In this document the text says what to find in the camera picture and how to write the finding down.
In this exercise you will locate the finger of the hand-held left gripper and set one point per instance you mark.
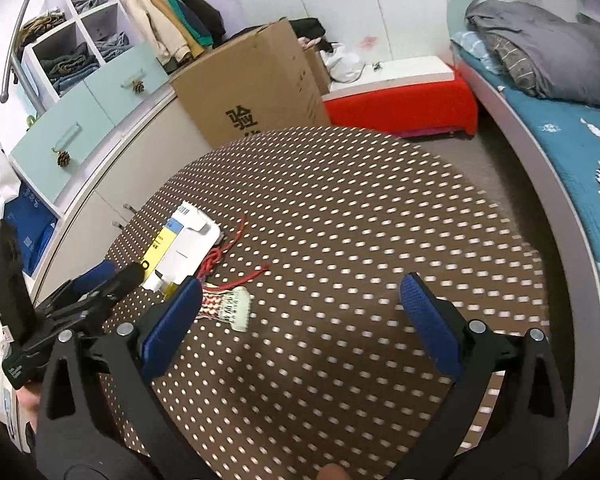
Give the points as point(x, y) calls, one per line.
point(122, 280)
point(95, 275)

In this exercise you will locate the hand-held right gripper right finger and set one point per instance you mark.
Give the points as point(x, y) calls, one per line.
point(430, 325)

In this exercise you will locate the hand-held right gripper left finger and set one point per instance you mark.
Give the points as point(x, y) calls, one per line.
point(175, 320)

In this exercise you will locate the white and yellow box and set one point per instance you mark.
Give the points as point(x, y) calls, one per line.
point(185, 245)

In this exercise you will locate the person's left hand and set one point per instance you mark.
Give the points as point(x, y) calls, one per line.
point(29, 402)

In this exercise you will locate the person's right hand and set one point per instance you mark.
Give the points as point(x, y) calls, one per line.
point(333, 472)

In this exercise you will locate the blue bag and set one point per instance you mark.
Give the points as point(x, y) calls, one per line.
point(30, 230)

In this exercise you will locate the white low cabinet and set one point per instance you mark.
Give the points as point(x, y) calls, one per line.
point(130, 170)

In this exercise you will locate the brown dotted tablecloth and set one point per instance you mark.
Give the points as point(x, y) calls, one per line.
point(330, 240)

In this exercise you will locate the mint green drawer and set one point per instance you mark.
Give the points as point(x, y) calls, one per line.
point(122, 72)
point(55, 130)

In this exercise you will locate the folded dark jeans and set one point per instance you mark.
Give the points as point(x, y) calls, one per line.
point(70, 67)

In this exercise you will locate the red bench with white top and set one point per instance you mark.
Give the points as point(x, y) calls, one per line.
point(405, 105)

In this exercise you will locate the teal printed bedspread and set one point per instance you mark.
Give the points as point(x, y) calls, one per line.
point(580, 160)

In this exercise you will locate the folded grey clothes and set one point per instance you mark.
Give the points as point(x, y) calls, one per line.
point(114, 46)

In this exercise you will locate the large cardboard box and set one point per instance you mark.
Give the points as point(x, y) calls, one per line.
point(250, 80)

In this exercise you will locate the white shelf unit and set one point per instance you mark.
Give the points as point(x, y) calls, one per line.
point(75, 25)

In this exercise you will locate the beige hanging jacket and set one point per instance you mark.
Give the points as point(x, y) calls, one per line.
point(150, 25)

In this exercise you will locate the mustard hanging garment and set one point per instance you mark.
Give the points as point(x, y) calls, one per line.
point(180, 30)

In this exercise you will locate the green hanging garment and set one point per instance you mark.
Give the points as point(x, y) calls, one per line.
point(187, 15)

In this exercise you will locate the white plastic bag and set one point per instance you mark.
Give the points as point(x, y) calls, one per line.
point(342, 62)

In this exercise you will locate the black hanging garment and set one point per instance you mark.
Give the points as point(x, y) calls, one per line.
point(205, 7)

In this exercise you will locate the grey duvet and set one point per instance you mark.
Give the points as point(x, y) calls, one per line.
point(545, 55)

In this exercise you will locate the black clothing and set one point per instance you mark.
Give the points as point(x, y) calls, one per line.
point(307, 27)

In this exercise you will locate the white bed frame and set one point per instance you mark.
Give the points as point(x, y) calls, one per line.
point(555, 175)

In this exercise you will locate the curved metal rail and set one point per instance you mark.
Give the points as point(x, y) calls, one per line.
point(22, 25)

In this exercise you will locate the pink butterfly wall sticker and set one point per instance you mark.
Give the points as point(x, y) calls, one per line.
point(369, 41)

